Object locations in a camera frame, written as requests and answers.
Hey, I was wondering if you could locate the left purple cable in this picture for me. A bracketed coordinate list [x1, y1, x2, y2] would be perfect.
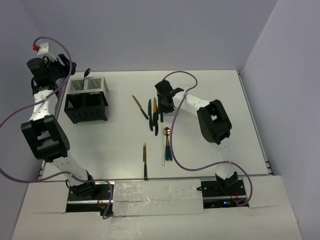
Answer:
[0, 37, 114, 220]

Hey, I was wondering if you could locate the clear glass straw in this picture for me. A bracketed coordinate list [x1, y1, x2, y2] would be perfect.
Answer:
[160, 123, 165, 167]

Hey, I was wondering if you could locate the gold knife near edge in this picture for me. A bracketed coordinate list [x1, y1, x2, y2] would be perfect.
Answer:
[142, 142, 148, 181]

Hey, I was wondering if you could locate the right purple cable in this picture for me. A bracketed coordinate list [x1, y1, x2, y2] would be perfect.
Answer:
[162, 71, 253, 207]

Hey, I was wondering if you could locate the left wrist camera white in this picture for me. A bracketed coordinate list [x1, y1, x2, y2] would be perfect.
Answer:
[32, 42, 56, 62]

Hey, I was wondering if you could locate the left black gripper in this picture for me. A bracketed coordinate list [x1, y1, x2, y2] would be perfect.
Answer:
[41, 54, 76, 82]

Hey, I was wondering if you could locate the gold spoon green handle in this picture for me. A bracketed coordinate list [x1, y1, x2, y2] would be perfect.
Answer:
[163, 127, 173, 161]

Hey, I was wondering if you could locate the black spoon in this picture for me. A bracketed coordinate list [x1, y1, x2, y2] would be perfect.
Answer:
[80, 68, 91, 90]

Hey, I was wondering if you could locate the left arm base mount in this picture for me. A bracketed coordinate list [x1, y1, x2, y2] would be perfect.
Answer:
[65, 179, 111, 217]

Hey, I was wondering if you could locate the black utensil caddy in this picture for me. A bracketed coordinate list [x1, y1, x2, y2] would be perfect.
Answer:
[64, 91, 108, 124]

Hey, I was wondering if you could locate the black serrated knife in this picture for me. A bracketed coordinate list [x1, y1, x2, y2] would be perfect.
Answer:
[147, 99, 153, 131]

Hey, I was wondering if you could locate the black knife lower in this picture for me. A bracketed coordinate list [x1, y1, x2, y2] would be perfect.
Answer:
[153, 112, 159, 136]

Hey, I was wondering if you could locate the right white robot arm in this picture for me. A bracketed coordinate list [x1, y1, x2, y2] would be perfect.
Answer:
[155, 80, 238, 196]

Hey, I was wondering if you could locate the gold knife black handle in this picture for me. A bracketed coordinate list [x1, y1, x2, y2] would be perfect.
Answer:
[152, 97, 159, 126]

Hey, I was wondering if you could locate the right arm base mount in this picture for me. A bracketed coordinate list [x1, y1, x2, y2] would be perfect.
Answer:
[196, 172, 248, 209]

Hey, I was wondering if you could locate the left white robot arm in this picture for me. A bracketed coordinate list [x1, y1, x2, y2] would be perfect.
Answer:
[20, 53, 98, 200]

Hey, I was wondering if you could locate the purple cable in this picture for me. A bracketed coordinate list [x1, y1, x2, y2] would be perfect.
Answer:
[162, 71, 253, 207]
[0, 37, 114, 220]

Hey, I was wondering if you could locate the gold fork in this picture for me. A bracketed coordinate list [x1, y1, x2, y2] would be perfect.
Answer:
[160, 112, 164, 123]

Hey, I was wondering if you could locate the gold knife green handle far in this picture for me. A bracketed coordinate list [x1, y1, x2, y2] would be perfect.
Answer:
[131, 95, 149, 120]

